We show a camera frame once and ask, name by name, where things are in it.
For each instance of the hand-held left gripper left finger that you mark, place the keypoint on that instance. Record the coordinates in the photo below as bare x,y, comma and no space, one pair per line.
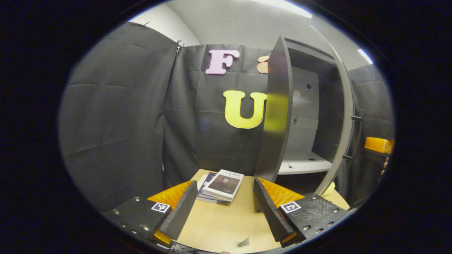
182,211

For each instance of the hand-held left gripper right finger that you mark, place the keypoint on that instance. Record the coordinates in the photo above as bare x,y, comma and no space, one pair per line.
272,215

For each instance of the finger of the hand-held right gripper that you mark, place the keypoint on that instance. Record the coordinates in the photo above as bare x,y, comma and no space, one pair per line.
376,144

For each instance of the white cabinet door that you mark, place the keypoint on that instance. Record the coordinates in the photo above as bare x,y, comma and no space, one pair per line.
349,113

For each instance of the white cabinet shelf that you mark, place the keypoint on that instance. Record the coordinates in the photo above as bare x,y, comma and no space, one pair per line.
303,165

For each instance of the dark grey cabinet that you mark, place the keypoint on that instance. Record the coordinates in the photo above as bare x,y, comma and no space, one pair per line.
275,141

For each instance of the plain white book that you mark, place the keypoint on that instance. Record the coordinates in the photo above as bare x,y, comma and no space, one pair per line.
201,181

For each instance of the white portrait cover book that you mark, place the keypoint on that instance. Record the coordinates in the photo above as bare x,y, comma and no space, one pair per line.
224,185

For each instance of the yellow round object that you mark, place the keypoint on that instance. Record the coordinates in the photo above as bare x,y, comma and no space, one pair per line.
329,189

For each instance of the small ceiling light panel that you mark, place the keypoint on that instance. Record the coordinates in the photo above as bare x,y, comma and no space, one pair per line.
364,56

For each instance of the black backdrop cloth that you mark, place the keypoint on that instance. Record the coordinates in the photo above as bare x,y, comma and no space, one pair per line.
116,116

